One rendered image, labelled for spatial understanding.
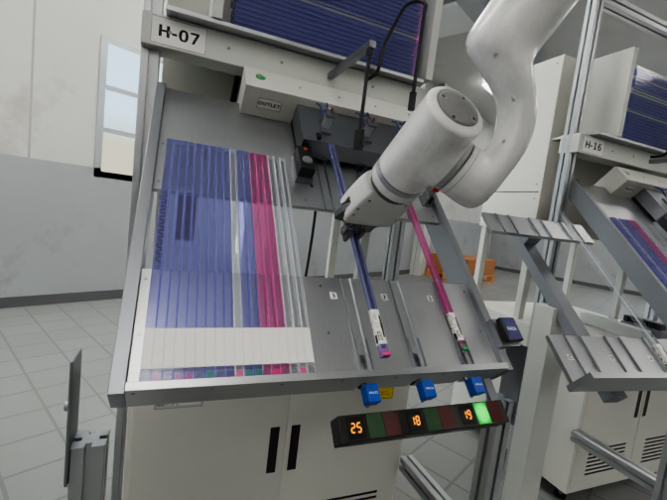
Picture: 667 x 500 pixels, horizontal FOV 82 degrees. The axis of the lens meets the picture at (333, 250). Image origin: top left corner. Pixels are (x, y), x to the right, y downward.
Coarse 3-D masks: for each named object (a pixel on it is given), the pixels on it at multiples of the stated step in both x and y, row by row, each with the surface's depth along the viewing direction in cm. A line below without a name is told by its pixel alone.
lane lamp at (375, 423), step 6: (372, 414) 62; (378, 414) 62; (366, 420) 61; (372, 420) 61; (378, 420) 62; (372, 426) 61; (378, 426) 61; (372, 432) 60; (378, 432) 61; (384, 432) 61
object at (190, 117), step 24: (168, 96) 89; (192, 96) 92; (168, 120) 84; (192, 120) 87; (216, 120) 90; (240, 120) 93; (264, 120) 96; (216, 144) 85; (240, 144) 88; (264, 144) 91; (288, 144) 94; (288, 168) 89; (360, 168) 99; (312, 192) 87; (336, 192) 90; (408, 216) 94; (432, 216) 98
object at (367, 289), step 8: (328, 144) 88; (336, 160) 84; (336, 168) 83; (336, 176) 81; (336, 184) 81; (344, 192) 79; (352, 240) 72; (352, 248) 71; (360, 248) 71; (360, 256) 70; (360, 264) 68; (360, 272) 68; (360, 280) 67; (368, 280) 67; (368, 288) 66; (368, 296) 65; (368, 304) 64; (376, 304) 64; (384, 344) 60
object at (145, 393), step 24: (144, 384) 50; (168, 384) 51; (192, 384) 52; (216, 384) 53; (240, 384) 54; (264, 384) 56; (288, 384) 58; (312, 384) 60; (336, 384) 63; (360, 384) 67; (384, 384) 68; (408, 384) 71
